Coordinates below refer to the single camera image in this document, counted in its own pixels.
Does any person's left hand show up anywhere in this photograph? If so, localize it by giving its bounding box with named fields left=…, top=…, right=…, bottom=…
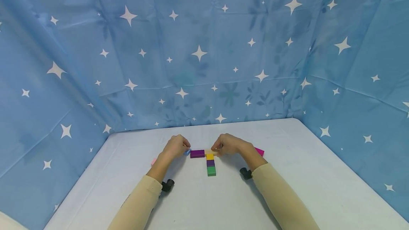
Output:
left=162, top=134, right=191, bottom=160

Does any person's left forearm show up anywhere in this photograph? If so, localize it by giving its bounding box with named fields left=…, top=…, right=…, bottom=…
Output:
left=107, top=152, right=175, bottom=230

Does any person's right forearm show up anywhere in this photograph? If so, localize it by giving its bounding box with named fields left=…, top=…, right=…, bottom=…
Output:
left=237, top=141, right=320, bottom=230

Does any person's right hand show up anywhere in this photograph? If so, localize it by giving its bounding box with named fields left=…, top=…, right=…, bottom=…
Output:
left=211, top=133, right=246, bottom=157

